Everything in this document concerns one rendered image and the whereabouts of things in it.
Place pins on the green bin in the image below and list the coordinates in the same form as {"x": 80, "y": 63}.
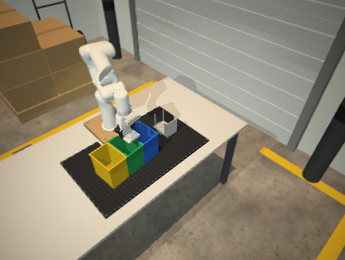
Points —
{"x": 133, "y": 152}

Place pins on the yellow open-top bin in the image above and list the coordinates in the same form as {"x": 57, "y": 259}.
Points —
{"x": 115, "y": 170}

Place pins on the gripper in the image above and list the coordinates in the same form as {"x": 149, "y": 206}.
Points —
{"x": 120, "y": 125}

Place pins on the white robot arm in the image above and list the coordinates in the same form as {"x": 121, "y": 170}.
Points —
{"x": 100, "y": 67}

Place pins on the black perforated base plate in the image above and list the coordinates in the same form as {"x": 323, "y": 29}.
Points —
{"x": 172, "y": 151}

